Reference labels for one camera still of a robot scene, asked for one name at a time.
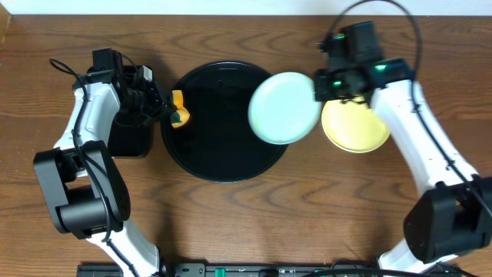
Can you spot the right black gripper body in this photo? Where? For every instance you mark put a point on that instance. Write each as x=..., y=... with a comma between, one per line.
x=339, y=85

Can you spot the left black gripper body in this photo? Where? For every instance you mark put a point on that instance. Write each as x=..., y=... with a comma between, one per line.
x=157, y=101

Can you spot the yellow green scrub sponge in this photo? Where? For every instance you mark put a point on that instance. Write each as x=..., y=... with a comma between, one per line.
x=181, y=115

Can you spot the yellow plate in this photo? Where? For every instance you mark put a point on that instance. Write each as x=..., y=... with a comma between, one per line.
x=353, y=126

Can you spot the light blue plate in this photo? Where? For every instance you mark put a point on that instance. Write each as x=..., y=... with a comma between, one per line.
x=282, y=109

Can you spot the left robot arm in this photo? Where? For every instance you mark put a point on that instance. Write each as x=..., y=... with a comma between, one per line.
x=82, y=187

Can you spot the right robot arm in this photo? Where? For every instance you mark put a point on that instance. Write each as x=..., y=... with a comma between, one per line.
x=452, y=216

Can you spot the black rectangular tray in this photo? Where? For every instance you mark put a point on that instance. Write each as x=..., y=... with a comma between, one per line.
x=132, y=142

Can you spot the black round tray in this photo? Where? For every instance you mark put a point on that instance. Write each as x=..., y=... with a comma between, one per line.
x=217, y=143

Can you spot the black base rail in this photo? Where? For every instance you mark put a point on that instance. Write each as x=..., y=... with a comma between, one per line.
x=202, y=270

